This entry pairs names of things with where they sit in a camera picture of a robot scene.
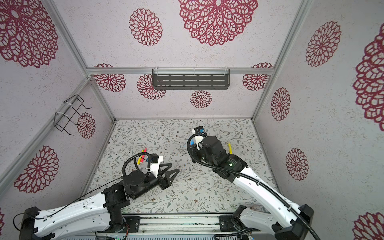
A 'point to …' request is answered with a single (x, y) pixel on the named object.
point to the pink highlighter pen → (145, 151)
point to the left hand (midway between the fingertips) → (175, 169)
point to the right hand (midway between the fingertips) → (189, 143)
